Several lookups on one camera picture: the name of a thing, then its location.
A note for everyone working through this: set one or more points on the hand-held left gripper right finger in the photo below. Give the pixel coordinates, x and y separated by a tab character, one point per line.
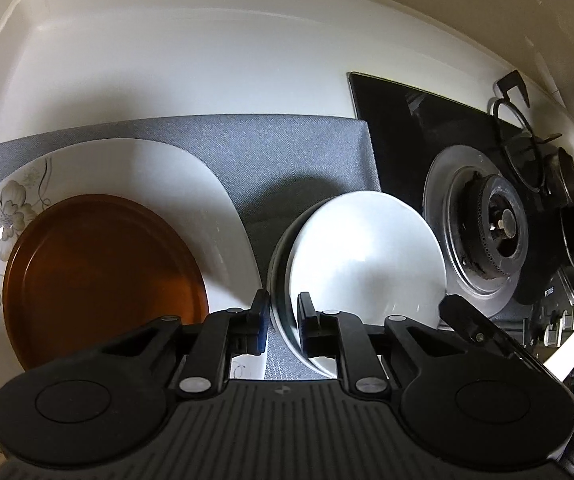
307	332

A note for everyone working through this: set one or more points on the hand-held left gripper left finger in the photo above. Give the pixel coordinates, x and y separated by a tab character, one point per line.
262	332

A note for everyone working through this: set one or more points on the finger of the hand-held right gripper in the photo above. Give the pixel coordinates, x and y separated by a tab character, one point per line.
462	315

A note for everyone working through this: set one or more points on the cream bowl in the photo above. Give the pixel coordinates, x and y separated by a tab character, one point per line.
367	260

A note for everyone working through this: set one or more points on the orange plate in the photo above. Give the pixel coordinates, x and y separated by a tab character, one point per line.
102	270

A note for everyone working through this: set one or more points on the white floral plate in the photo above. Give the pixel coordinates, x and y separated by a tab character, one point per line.
142	170

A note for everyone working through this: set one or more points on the stove knob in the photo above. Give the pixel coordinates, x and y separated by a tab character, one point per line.
551	334
567	319

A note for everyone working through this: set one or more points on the round steel gas burner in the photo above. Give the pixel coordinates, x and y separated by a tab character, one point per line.
502	220

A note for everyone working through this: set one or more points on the grey mat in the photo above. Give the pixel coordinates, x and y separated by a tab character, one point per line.
292	160

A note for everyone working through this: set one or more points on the black glass gas stove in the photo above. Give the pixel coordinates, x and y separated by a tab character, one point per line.
402	125

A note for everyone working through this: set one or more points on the black pan support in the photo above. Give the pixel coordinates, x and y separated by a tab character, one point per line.
514	82

